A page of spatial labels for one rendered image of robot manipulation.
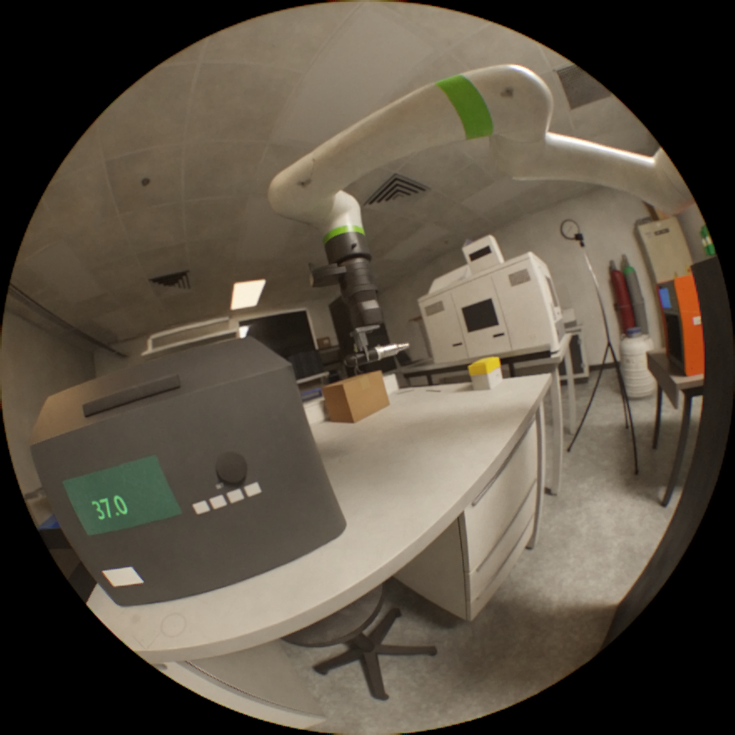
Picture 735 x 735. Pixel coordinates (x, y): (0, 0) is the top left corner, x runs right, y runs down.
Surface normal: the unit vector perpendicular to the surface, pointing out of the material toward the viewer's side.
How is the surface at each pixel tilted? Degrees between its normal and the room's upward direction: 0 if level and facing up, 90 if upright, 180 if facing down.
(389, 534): 0
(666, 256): 90
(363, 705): 0
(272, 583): 0
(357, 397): 90
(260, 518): 90
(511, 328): 90
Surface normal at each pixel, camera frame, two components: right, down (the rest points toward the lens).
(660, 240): -0.79, 0.24
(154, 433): 0.56, -0.12
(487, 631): -0.27, -0.96
